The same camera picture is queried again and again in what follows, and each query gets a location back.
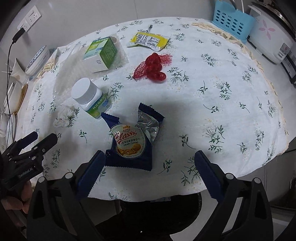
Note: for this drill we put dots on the blue cookie packet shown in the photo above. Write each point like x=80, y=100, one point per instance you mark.
x=129, y=148

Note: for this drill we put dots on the white pill bottle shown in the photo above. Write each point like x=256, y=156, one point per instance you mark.
x=85, y=92

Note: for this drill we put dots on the black charger plug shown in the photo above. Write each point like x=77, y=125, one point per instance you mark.
x=18, y=34

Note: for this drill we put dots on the white container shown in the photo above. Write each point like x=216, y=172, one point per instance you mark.
x=19, y=71

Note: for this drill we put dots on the green medicine box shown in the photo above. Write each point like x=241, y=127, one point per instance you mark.
x=101, y=53

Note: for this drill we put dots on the crumpled white tissue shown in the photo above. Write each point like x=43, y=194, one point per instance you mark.
x=64, y=115

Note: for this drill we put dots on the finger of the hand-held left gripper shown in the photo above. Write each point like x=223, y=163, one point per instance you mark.
x=32, y=137
x=49, y=141

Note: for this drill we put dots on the yellow snack packet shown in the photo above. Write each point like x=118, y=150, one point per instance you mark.
x=148, y=40

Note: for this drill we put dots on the person's left hand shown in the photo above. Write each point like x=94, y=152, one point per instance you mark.
x=13, y=201

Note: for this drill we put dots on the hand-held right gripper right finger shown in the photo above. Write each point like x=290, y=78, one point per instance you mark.
x=208, y=176

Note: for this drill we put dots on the white pot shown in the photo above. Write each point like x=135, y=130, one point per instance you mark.
x=12, y=97

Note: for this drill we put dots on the blue white packet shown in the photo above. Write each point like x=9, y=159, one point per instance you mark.
x=164, y=199

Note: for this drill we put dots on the white rice cooker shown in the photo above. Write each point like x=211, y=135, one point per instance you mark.
x=266, y=34

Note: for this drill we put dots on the white wall socket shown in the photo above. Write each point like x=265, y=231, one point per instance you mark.
x=33, y=15
x=23, y=25

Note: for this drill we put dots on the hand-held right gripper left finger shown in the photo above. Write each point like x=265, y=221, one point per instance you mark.
x=92, y=176

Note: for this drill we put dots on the blue perforated plastic basket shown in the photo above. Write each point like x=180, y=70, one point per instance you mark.
x=231, y=20

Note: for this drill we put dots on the white floral tablecloth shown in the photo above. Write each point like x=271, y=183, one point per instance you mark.
x=208, y=104

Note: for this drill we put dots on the small torn wrapper piece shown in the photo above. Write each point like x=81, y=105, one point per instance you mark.
x=149, y=27

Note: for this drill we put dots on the red mesh net bag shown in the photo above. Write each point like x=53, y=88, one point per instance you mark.
x=152, y=64

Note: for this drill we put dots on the white stick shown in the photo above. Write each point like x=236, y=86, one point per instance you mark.
x=242, y=5

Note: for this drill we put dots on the blue patterned white bowl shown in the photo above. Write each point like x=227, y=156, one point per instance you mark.
x=37, y=60

